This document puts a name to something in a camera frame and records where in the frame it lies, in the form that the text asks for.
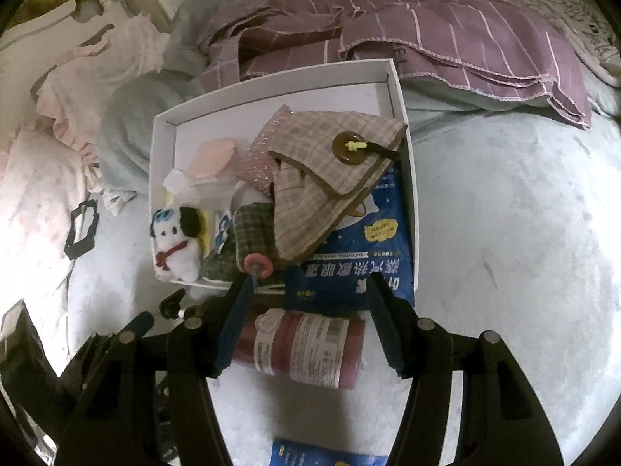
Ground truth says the white cardboard box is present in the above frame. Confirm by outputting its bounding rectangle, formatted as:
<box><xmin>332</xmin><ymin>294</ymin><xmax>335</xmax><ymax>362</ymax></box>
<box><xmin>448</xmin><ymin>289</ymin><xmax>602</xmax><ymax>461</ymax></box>
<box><xmin>148</xmin><ymin>57</ymin><xmax>418</xmax><ymax>297</ymax></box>

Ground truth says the pink glitter cloth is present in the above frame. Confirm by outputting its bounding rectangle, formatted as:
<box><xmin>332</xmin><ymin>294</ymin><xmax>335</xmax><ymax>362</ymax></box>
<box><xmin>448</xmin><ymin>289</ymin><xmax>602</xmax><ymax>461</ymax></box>
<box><xmin>235</xmin><ymin>104</ymin><xmax>297</xmax><ymax>195</ymax></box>

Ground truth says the blue eye mask packet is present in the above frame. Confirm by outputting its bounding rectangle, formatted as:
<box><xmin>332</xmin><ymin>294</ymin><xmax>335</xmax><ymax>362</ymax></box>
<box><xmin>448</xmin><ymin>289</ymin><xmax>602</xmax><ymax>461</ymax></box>
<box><xmin>284</xmin><ymin>162</ymin><xmax>415</xmax><ymax>311</ymax></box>
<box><xmin>272</xmin><ymin>439</ymin><xmax>389</xmax><ymax>466</ymax></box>

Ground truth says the pink ruffled pillow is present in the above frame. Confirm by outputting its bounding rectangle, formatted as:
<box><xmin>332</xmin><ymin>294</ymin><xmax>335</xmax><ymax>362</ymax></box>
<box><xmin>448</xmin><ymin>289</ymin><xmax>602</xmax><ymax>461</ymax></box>
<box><xmin>31</xmin><ymin>12</ymin><xmax>166</xmax><ymax>166</ymax></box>

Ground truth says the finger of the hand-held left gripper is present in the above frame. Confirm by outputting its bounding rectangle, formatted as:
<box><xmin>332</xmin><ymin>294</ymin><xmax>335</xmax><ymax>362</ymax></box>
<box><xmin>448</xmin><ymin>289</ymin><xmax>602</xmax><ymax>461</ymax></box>
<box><xmin>68</xmin><ymin>313</ymin><xmax>156</xmax><ymax>384</ymax></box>

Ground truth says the purple striped cloth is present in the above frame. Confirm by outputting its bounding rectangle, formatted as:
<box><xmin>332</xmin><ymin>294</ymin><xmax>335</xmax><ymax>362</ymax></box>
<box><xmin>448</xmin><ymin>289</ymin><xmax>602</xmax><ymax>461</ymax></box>
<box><xmin>201</xmin><ymin>0</ymin><xmax>593</xmax><ymax>129</ymax></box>

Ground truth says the maroon pump bottle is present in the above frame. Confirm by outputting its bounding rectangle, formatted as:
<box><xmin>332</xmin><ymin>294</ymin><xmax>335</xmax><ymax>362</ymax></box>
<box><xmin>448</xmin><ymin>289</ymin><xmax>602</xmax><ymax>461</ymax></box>
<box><xmin>159</xmin><ymin>289</ymin><xmax>367</xmax><ymax>390</ymax></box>

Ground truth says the pastel rounded soft pad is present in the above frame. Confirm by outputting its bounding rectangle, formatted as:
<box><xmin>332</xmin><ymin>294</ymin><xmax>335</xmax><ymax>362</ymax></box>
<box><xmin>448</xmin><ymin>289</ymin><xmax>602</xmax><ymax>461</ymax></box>
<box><xmin>187</xmin><ymin>137</ymin><xmax>236</xmax><ymax>180</ymax></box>

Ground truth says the white patterned cloth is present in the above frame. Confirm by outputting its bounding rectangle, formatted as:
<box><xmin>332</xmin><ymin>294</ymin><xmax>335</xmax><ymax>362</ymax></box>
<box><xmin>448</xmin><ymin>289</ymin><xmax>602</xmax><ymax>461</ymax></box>
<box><xmin>558</xmin><ymin>0</ymin><xmax>621</xmax><ymax>83</ymax></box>

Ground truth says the beige plaid bag brown ring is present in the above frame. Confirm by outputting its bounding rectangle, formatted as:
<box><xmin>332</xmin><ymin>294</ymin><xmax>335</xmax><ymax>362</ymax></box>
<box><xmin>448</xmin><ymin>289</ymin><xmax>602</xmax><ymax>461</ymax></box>
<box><xmin>267</xmin><ymin>109</ymin><xmax>408</xmax><ymax>264</ymax></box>

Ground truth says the white plush dog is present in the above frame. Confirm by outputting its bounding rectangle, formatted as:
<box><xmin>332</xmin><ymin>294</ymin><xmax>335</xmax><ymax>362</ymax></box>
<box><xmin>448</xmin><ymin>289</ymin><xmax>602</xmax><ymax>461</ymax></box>
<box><xmin>149</xmin><ymin>206</ymin><xmax>205</xmax><ymax>282</ymax></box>

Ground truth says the black plastic clip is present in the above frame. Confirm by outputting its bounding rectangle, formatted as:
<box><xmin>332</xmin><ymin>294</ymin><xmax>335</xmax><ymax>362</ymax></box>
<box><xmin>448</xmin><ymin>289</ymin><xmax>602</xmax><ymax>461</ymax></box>
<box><xmin>64</xmin><ymin>200</ymin><xmax>100</xmax><ymax>260</ymax></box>

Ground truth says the white bed headboard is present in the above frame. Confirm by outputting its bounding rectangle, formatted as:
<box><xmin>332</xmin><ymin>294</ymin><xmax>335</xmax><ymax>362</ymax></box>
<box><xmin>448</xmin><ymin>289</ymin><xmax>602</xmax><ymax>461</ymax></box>
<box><xmin>0</xmin><ymin>0</ymin><xmax>132</xmax><ymax>54</ymax></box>

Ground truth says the grey blanket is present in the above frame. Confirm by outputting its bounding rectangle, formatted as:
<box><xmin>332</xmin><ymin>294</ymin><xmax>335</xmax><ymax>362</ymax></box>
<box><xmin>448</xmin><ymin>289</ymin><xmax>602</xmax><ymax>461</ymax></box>
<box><xmin>99</xmin><ymin>0</ymin><xmax>272</xmax><ymax>195</ymax></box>

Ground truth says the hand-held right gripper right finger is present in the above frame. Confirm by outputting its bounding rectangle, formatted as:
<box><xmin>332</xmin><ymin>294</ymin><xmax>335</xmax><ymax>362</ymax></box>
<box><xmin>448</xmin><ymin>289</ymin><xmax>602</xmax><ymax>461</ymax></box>
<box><xmin>366</xmin><ymin>272</ymin><xmax>566</xmax><ymax>466</ymax></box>

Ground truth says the green plaid bag pink ring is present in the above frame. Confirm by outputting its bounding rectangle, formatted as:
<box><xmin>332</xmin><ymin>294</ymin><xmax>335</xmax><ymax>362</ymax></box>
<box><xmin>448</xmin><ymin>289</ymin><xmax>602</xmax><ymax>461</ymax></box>
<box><xmin>201</xmin><ymin>201</ymin><xmax>279</xmax><ymax>282</ymax></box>

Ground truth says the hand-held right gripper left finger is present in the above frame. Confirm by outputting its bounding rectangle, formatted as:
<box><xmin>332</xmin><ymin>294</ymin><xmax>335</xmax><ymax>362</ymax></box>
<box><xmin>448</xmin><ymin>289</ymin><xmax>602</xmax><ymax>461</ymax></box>
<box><xmin>53</xmin><ymin>276</ymin><xmax>255</xmax><ymax>466</ymax></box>

